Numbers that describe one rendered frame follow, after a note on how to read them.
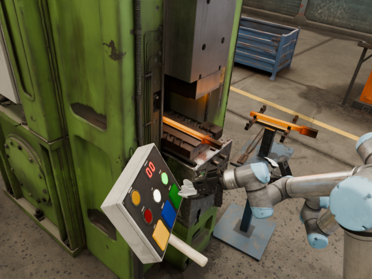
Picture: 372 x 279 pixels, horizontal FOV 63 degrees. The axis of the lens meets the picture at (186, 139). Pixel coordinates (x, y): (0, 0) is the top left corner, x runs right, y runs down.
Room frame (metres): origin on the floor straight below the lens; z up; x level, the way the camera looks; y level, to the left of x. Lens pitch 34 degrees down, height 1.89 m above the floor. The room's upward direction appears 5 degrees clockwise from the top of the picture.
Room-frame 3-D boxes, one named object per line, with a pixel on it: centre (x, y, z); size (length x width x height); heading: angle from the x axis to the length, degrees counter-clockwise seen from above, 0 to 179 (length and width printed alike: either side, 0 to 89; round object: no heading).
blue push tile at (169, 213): (0.80, 0.04, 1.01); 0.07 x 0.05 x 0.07; 170
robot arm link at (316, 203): (1.00, -0.59, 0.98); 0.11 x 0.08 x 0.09; 55
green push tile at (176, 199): (0.90, 0.03, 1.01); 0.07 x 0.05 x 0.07; 170
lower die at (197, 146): (1.45, 0.09, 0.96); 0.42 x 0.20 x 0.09; 55
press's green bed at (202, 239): (1.50, 0.06, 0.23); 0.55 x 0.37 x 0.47; 55
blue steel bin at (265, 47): (5.41, -1.07, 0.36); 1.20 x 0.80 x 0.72; 56
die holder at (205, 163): (1.50, 0.06, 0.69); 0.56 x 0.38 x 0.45; 55
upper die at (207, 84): (1.45, 0.09, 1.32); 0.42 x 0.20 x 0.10; 55
